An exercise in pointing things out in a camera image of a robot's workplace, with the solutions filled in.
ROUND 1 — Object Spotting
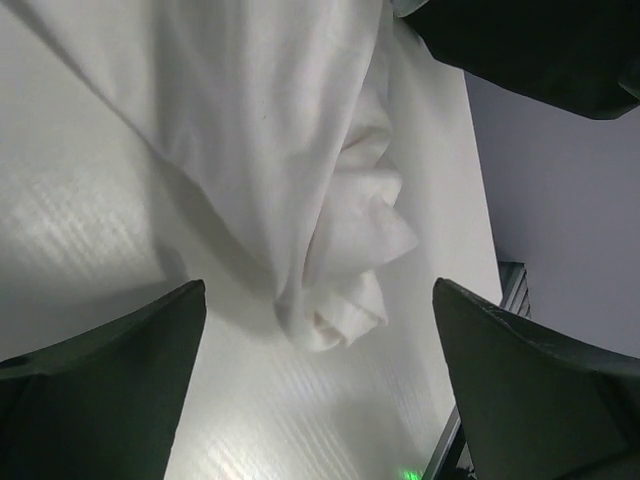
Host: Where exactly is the white cloth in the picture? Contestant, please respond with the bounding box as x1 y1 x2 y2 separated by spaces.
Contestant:
5 1 417 351

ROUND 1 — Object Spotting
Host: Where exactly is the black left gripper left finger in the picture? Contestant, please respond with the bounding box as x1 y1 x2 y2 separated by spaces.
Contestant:
1 280 206 479

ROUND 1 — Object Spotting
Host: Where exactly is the black cloth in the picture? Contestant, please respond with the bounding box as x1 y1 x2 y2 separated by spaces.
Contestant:
392 0 639 120

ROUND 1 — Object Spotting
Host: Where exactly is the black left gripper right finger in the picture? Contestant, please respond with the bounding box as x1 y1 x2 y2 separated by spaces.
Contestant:
433 278 639 479

